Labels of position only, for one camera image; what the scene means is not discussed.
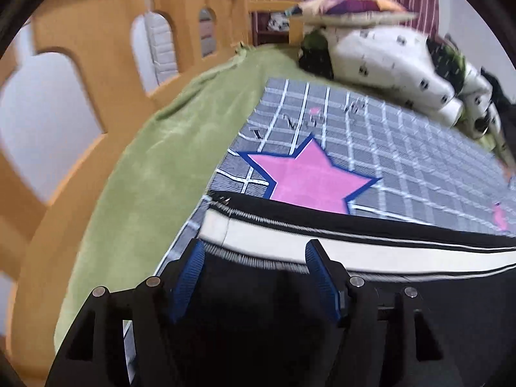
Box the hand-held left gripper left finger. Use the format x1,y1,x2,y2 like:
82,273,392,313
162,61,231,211
44,238,206,387

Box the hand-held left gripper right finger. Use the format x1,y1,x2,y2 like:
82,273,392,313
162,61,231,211
305,239,469,387

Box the black pants with white stripe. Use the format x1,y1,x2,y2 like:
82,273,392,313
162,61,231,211
200,191,516,387

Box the green bed sheet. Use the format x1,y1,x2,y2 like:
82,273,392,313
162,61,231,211
54,44,516,351

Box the grey checked star printed blanket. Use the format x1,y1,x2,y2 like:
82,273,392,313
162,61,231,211
121,76,516,375

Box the white flowered quilt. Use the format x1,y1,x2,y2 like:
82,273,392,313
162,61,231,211
298,23,516,170

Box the white ribbed panel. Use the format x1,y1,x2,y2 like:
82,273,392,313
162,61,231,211
144,11,180,86

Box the dark wooden shelf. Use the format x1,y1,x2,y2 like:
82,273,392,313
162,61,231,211
251,10,292,46

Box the purple and orange pillow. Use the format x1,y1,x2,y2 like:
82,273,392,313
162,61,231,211
297,0,420,25

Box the wooden bed frame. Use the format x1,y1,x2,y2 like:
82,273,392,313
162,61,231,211
0,0,301,387

